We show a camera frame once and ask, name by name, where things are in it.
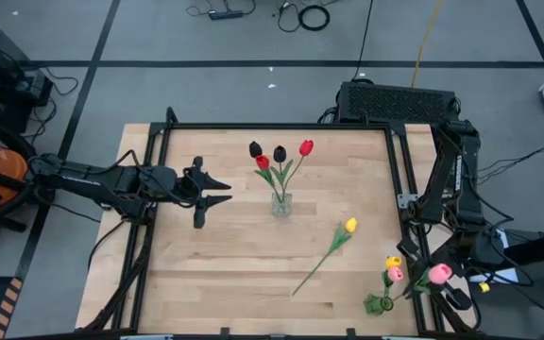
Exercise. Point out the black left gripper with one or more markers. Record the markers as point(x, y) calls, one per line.
point(198, 198)

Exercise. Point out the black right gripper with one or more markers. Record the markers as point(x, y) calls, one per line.
point(458, 298)

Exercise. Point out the pink artificial tulip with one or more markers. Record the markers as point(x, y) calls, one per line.
point(396, 274)
point(440, 274)

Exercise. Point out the yellow artificial tulip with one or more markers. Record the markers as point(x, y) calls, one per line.
point(350, 225)
point(393, 262)

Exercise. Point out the red artificial tulip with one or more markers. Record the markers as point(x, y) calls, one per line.
point(306, 147)
point(262, 162)

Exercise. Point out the black artificial tulip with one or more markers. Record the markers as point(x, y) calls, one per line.
point(279, 154)
point(255, 149)

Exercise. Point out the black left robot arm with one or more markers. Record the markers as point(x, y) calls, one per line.
point(88, 181)

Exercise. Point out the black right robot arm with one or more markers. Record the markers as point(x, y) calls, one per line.
point(458, 175)

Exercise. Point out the green glass vase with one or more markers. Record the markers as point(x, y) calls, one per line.
point(376, 305)

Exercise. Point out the clear cut-glass vase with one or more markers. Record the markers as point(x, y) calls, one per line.
point(282, 205)

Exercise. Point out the black equipment stand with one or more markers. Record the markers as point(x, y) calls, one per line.
point(536, 250)

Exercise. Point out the black power strip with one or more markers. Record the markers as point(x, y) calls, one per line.
point(225, 15)

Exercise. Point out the black mesh computer case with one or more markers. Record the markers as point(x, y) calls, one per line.
point(395, 101)

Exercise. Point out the silver metal bracket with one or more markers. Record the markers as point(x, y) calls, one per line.
point(406, 200)

